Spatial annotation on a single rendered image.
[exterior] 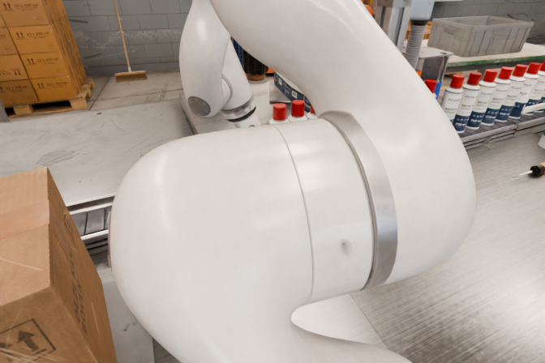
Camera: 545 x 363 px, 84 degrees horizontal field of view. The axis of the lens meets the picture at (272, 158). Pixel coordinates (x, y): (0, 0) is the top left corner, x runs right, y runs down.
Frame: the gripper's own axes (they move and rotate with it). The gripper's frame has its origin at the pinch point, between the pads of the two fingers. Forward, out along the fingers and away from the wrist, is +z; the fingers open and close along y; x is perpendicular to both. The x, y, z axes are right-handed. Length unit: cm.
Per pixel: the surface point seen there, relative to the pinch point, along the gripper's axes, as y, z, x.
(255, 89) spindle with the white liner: 24.1, -6.9, -10.4
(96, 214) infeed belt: 2.0, -8.1, 40.8
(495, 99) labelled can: -2, 26, -82
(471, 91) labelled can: -2, 16, -70
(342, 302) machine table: -36.8, 11.2, 2.4
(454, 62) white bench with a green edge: 88, 76, -165
